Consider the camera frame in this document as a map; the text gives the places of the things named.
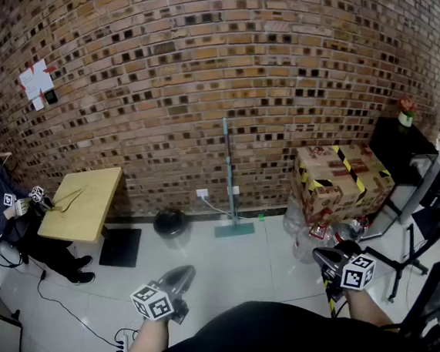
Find potted red flower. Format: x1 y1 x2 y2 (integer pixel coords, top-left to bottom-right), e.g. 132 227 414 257
395 97 419 129

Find black table base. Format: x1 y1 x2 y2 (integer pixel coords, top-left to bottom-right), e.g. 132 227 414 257
95 220 146 272

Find bin with black bag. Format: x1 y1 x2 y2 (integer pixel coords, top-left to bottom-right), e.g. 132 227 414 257
151 206 194 253

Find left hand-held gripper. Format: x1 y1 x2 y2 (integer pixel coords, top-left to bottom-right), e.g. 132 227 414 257
128 263 202 330

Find white power strip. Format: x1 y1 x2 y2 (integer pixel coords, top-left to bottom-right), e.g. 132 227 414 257
113 327 142 352

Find wooden tongs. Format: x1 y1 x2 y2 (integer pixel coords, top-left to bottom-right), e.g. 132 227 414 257
52 186 89 216

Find small wooden table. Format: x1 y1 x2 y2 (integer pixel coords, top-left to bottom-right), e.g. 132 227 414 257
31 166 131 249

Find person's left forearm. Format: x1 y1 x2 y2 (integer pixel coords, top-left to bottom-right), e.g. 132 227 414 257
115 313 176 352

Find cardboard box with striped tape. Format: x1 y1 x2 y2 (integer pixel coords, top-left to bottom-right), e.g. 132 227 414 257
286 138 400 228

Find yellow black striped strap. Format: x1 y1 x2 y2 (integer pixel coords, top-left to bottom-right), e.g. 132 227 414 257
322 275 338 320

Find white cable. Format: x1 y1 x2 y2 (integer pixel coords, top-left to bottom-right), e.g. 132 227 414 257
201 190 263 226

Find clear plastic bottle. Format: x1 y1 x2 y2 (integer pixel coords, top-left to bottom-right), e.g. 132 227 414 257
280 194 319 267
330 214 373 246

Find white paper notice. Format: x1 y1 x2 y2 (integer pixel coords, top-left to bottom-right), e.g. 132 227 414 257
15 56 61 114

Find person's right forearm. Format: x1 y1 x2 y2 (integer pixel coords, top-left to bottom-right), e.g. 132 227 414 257
341 285 399 339

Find black wall device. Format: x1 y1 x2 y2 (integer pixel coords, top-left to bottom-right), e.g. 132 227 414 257
42 88 60 106

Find black floor cable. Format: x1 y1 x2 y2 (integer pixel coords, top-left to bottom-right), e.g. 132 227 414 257
34 261 125 352

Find black tripod stand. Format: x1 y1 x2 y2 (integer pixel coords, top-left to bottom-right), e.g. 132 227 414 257
363 220 435 305

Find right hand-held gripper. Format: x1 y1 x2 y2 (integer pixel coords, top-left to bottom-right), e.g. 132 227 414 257
311 237 381 304

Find black cabinet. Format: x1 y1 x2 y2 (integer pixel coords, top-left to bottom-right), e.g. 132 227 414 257
364 111 440 192

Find person's black shirt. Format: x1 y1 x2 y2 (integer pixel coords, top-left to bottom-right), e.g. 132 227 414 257
102 286 414 352

